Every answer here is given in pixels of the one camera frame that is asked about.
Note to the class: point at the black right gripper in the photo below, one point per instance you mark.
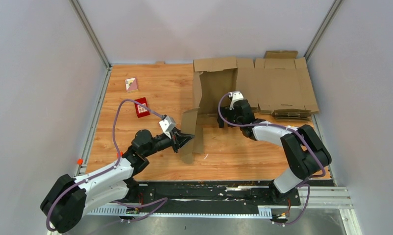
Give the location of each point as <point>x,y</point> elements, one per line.
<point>227,112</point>

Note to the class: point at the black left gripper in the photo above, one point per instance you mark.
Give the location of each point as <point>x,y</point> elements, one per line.
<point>179,139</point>

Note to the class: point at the brown cardboard box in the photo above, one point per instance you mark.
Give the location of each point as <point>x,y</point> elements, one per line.
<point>212,78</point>

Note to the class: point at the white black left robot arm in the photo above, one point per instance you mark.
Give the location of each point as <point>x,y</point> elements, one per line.
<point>71,198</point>

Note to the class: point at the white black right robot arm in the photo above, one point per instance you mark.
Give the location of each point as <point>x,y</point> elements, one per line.
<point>305,152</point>

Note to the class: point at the red small box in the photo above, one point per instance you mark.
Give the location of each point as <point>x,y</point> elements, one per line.
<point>141,111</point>

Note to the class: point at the pink white card box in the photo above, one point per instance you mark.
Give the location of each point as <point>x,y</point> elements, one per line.
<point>131,85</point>

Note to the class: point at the stack of flat cardboard boxes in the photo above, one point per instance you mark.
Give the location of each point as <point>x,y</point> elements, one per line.
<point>277,84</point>

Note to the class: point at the orange small clip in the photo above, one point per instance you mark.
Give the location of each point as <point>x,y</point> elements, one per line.
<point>79,161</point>

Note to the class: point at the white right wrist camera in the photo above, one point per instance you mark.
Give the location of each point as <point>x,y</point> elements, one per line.
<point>234,97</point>

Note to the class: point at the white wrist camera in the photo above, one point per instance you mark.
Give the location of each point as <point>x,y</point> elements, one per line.
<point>167,124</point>
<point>234,97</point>

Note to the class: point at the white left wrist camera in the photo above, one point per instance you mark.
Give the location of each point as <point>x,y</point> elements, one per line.
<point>167,124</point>

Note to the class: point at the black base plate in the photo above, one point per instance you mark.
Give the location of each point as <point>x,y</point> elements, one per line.
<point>210,197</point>

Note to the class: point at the aluminium frame rails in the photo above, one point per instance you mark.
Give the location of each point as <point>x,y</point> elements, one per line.
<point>226,91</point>

